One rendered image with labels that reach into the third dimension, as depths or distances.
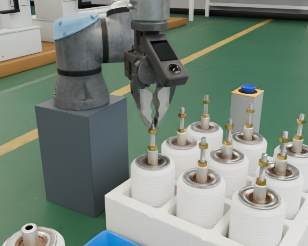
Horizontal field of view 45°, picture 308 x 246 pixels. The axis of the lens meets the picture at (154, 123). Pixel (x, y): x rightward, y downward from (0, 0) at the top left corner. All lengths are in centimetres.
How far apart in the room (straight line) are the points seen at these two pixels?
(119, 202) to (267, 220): 31
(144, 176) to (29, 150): 79
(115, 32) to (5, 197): 60
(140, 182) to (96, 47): 36
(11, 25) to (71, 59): 187
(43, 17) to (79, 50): 238
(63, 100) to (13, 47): 178
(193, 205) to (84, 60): 46
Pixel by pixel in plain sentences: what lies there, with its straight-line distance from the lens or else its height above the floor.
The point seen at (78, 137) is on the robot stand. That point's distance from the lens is 97.
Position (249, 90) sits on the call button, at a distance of 108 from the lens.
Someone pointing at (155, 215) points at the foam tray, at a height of 18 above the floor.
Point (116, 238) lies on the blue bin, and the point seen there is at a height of 11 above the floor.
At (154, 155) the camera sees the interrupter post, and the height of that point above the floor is 27.
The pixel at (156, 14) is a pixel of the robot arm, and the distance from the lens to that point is 69.
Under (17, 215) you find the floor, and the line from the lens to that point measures 113.
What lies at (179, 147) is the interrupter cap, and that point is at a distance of 87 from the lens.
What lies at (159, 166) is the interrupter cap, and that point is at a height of 25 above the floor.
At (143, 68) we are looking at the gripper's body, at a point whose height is 46.
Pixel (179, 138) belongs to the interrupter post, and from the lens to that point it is 88.
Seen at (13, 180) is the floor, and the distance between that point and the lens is 131.
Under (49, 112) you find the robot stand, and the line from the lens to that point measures 101.
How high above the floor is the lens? 63
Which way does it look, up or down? 22 degrees down
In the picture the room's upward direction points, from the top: straight up
